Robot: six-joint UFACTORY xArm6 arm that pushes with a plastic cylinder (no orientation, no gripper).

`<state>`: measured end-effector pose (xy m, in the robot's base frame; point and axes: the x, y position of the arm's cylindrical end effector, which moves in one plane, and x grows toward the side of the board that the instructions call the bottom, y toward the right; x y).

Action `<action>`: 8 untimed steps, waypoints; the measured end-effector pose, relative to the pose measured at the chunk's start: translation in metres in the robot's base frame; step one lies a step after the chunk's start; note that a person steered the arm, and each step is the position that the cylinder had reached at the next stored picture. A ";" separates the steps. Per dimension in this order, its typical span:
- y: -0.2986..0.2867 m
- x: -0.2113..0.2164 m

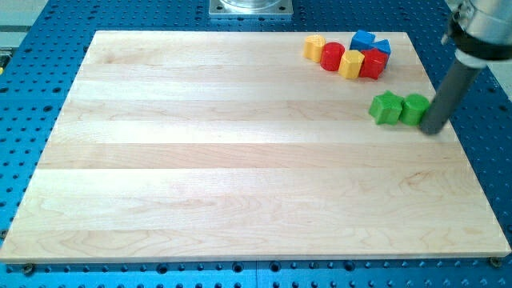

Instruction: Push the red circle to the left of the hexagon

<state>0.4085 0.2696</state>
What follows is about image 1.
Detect green cylinder block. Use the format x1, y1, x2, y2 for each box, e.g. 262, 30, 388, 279
399, 94, 430, 126

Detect red cylinder block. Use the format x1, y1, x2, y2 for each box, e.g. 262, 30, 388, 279
320, 42, 346, 71

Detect yellow hexagon block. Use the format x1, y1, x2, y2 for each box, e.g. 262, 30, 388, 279
338, 50, 365, 79

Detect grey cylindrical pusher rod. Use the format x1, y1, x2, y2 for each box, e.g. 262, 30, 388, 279
419, 59, 483, 135

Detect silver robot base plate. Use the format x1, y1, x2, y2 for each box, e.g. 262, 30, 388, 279
209, 0, 294, 17

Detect red star block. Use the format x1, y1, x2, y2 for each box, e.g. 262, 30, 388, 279
359, 48, 389, 80

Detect blue cube block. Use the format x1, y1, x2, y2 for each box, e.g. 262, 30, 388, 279
350, 30, 376, 51

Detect blue triangle block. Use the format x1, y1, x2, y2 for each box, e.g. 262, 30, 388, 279
372, 39, 391, 66

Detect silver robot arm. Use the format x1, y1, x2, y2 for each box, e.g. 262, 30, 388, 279
442, 0, 511, 69

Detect light wooden board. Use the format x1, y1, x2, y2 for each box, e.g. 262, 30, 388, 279
1, 30, 510, 263

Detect green star block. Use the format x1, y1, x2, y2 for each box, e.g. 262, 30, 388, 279
369, 90, 404, 125

